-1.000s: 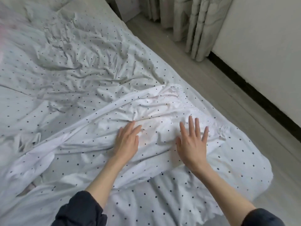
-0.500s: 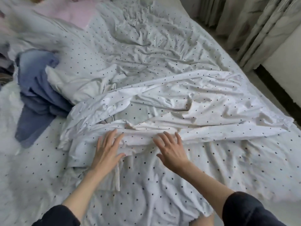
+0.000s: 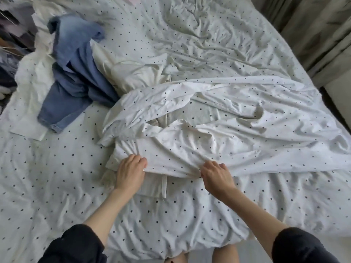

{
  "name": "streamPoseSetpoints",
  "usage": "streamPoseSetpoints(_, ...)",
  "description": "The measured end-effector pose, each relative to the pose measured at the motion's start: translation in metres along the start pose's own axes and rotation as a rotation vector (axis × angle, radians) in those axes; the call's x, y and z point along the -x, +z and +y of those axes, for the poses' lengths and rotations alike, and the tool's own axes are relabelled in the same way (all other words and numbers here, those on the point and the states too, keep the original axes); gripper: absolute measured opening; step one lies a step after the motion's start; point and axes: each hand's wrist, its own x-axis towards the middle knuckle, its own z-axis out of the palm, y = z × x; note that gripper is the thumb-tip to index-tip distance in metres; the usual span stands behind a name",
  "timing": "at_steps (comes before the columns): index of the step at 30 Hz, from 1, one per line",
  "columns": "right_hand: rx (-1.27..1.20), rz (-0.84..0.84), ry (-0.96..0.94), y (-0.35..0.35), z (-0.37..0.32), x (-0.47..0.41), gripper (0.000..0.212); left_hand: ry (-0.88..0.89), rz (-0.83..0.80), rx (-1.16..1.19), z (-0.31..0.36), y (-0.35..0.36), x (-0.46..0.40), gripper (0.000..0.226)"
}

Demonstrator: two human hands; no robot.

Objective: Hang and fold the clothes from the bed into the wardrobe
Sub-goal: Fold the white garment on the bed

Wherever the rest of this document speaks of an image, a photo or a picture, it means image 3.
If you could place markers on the white dotted bed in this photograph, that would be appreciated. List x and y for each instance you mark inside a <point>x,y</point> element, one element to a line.
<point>44,178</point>

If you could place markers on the person's right forearm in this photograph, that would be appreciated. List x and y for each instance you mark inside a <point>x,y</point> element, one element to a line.
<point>263,221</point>

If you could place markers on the person's right hand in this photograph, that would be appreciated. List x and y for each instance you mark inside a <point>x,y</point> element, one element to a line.
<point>218,180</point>

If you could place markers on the blue denim jeans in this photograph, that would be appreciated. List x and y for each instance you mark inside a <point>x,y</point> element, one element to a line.
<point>77,68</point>

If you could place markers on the white polka dot pants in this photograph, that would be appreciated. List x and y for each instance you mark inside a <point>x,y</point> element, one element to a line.
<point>247,128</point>

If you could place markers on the blue patterned bag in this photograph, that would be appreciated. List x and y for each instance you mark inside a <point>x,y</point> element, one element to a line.
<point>8,63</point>

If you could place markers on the cream white jacket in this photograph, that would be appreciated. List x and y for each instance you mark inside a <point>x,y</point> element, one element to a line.
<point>129,71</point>

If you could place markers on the person's left hand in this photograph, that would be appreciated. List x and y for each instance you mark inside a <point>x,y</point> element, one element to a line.
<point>130,177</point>

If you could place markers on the person's left forearm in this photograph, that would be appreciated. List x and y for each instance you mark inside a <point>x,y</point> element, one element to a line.
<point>107,219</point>

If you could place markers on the person's bare leg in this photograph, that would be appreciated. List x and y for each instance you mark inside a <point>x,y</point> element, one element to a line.
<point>225,254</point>
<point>176,258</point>

